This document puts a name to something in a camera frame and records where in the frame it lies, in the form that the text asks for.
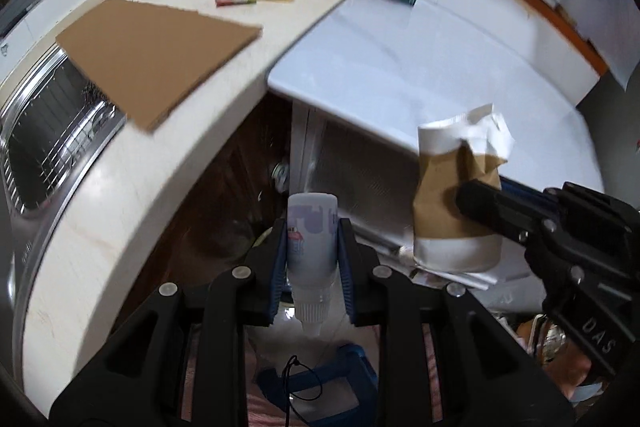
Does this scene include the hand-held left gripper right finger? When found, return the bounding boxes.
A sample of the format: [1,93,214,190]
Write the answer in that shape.
[335,217,576,427]

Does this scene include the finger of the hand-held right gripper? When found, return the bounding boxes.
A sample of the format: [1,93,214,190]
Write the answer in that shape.
[500,176,565,210]
[455,179,556,249]

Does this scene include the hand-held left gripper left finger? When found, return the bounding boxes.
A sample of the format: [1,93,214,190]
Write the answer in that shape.
[47,217,291,427]

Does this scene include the small white plastic bottle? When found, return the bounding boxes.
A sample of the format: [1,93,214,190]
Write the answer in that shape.
[286,193,341,336]

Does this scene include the crushed paper cup brown sleeve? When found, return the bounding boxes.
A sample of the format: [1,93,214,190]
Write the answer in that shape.
[411,103,517,274]

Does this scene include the crumpled white plastic bag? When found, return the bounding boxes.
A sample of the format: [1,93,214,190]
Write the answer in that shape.
[272,161,292,190]

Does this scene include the white cabinet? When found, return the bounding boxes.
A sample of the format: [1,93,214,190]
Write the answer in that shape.
[289,101,532,290]

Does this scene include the blue plastic stool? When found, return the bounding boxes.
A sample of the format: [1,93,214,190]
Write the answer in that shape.
[257,343,379,426]

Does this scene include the brown wooden cabinet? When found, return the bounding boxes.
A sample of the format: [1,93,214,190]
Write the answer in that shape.
[162,92,292,270]

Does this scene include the person's right leg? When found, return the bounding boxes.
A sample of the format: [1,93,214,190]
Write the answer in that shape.
[420,324,446,423]

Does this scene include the person's leg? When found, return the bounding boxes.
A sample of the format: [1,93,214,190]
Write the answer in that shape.
[420,324,446,423]
[186,324,207,427]

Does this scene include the person's left leg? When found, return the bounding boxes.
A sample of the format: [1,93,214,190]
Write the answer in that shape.
[186,324,207,427]

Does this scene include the brown cardboard sheet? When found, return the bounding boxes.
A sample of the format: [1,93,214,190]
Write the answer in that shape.
[55,0,264,134]

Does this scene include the stainless steel sink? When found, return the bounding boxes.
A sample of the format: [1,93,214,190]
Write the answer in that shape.
[0,44,130,323]

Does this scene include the black cord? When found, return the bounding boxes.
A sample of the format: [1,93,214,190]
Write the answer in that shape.
[281,356,326,427]

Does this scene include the wire dish rack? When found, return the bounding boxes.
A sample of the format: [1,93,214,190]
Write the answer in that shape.
[9,69,117,210]

